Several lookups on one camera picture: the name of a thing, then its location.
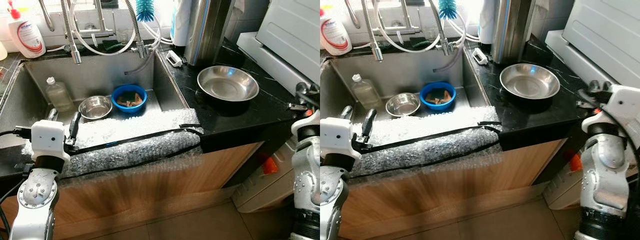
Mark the steel faucet with braided hose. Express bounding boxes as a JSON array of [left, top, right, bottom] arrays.
[[124, 0, 151, 60], [428, 0, 454, 57]]

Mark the small white plastic clip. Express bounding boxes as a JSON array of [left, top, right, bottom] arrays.
[[472, 47, 489, 66], [166, 49, 184, 68]]

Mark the white washing machine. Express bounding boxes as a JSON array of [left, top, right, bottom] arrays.
[[541, 0, 640, 212], [231, 0, 321, 214]]

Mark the large stainless steel bowl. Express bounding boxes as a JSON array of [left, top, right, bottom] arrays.
[[499, 63, 562, 101], [196, 64, 261, 103]]

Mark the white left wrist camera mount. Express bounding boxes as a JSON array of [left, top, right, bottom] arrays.
[[320, 117, 363, 162], [30, 119, 72, 164]]

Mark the stainless steel sink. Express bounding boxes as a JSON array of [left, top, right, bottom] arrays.
[[0, 50, 197, 151], [320, 49, 502, 135]]

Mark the orange plastic object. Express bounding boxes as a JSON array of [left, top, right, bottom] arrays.
[[261, 154, 279, 175], [568, 152, 584, 174]]

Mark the black strap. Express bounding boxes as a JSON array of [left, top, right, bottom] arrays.
[[64, 123, 204, 172], [359, 120, 503, 172]]

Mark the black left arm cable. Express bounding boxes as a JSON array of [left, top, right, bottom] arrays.
[[0, 127, 34, 237]]

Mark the blue plastic bowl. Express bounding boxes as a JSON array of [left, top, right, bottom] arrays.
[[110, 83, 149, 115], [419, 81, 457, 112]]

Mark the steel spring pull-down faucet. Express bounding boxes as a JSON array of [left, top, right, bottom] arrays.
[[59, 0, 83, 65], [360, 0, 385, 63]]

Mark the white soap dispenser red pump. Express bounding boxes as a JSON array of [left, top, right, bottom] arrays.
[[7, 0, 47, 60], [320, 5, 354, 56]]

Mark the blue bristle bottle brush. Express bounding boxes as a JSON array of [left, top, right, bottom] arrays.
[[135, 0, 156, 23], [438, 0, 459, 21]]

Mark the brown sponge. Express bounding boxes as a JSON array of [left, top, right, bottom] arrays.
[[425, 88, 452, 105], [117, 91, 144, 108]]

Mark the clear plastic bottle white cap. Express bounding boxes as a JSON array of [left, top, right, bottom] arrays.
[[350, 73, 381, 110], [45, 76, 75, 113]]

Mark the tall stainless steel appliance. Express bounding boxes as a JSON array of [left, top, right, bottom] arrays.
[[183, 0, 236, 69], [490, 0, 536, 65]]

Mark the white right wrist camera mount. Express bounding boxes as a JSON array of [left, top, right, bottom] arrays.
[[291, 109, 321, 143], [581, 84, 640, 134]]

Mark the dark green scouring pad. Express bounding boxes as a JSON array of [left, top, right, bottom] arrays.
[[407, 37, 431, 50], [102, 38, 126, 51]]

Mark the white looped water hose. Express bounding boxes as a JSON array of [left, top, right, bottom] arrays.
[[70, 0, 174, 56], [372, 0, 480, 54]]

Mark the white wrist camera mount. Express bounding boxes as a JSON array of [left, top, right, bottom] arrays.
[[581, 84, 640, 134], [291, 109, 321, 143], [320, 117, 363, 162], [30, 119, 72, 164]]

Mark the wooden cabinet front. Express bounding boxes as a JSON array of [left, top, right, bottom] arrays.
[[50, 142, 264, 239], [340, 138, 567, 239]]

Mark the white bottle with blue label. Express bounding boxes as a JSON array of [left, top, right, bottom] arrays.
[[477, 0, 501, 45], [169, 0, 194, 47]]

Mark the small stainless steel bowl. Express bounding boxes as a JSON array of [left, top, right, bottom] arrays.
[[384, 92, 422, 118], [78, 95, 114, 121]]

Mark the clear bubble wrap padding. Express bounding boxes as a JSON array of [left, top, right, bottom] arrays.
[[22, 107, 204, 179], [345, 105, 504, 177]]

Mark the wire dish rack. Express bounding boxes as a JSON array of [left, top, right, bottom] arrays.
[[0, 62, 24, 102]]

